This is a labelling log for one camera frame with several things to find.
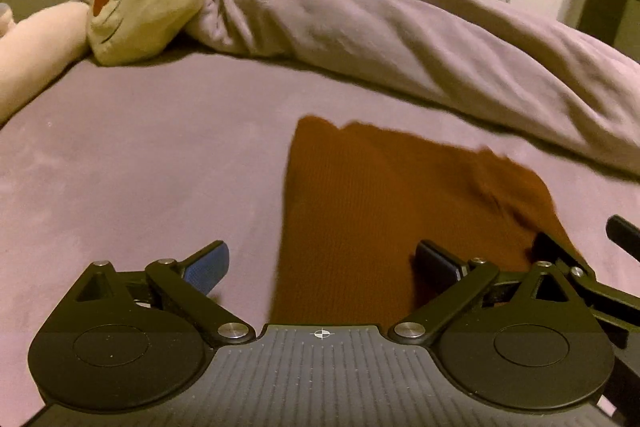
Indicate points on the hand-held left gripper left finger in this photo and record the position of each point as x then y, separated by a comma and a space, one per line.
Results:
207, 268

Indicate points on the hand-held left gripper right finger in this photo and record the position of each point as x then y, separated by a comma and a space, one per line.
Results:
440, 263

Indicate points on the purple bed sheet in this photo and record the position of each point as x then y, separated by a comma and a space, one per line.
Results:
150, 167

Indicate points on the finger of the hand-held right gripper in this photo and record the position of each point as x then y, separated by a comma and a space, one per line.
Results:
625, 231
600, 283

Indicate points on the purple duvet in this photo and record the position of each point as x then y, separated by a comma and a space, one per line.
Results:
400, 37

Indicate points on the rust brown knit garment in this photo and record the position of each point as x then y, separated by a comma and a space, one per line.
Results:
375, 217

